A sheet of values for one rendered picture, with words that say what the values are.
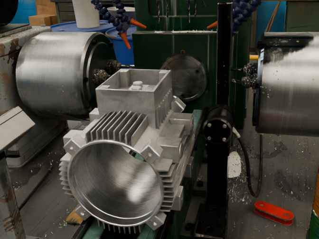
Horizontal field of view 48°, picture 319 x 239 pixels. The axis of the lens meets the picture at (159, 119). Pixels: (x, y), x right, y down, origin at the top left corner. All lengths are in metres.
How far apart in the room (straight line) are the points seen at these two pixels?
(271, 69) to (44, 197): 0.63
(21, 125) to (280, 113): 0.54
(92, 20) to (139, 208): 2.49
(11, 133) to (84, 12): 2.36
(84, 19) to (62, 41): 2.04
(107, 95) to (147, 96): 0.07
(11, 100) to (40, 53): 0.16
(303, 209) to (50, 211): 0.59
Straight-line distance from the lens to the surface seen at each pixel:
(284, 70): 0.81
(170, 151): 0.54
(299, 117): 0.84
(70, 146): 0.56
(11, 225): 0.78
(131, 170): 0.73
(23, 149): 1.10
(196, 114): 1.05
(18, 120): 0.72
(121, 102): 0.58
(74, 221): 0.85
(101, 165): 0.69
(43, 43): 1.00
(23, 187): 1.03
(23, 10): 7.84
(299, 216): 0.88
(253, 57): 3.15
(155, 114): 0.58
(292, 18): 4.99
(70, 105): 0.95
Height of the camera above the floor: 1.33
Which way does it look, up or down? 24 degrees down
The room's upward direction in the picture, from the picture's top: 3 degrees counter-clockwise
